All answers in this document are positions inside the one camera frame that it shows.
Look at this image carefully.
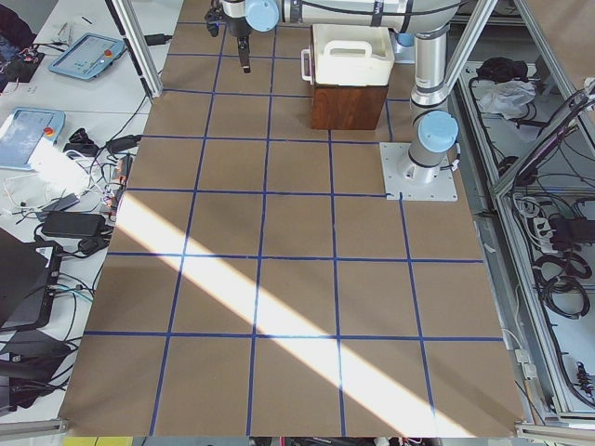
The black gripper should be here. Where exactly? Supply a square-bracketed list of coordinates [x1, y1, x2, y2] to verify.
[205, 0, 251, 73]

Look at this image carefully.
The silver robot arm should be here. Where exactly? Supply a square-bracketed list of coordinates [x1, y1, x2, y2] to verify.
[205, 1, 460, 185]

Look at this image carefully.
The dark wooden drawer cabinet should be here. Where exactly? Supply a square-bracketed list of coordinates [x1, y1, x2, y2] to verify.
[311, 84, 389, 130]

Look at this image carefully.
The black power adapter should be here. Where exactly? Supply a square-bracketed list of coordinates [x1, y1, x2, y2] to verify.
[144, 33, 172, 46]

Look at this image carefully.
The cream plastic bin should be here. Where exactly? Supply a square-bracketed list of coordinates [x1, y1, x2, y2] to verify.
[300, 24, 394, 86]

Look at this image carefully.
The far blue teach pendant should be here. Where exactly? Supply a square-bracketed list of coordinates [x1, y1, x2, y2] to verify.
[48, 33, 126, 81]

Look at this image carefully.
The blue teach pendant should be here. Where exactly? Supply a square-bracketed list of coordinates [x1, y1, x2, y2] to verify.
[1, 107, 66, 170]
[48, 33, 126, 81]

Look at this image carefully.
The near blue teach pendant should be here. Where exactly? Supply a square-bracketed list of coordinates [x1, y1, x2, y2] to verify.
[1, 107, 66, 170]

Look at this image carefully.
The black power brick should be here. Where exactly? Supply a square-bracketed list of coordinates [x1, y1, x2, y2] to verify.
[41, 212, 106, 238]

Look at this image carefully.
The white crumpled cloth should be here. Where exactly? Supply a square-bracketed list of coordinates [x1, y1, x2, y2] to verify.
[479, 80, 536, 120]

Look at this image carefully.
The black laptop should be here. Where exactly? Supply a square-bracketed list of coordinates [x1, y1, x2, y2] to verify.
[1, 230, 62, 332]

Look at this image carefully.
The aluminium frame post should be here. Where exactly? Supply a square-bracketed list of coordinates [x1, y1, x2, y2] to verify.
[105, 0, 164, 98]

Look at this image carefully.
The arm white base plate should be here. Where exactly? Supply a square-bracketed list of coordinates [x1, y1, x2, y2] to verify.
[379, 142, 458, 202]

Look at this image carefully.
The black cable coil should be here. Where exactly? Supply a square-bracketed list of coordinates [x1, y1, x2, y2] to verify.
[541, 273, 591, 321]

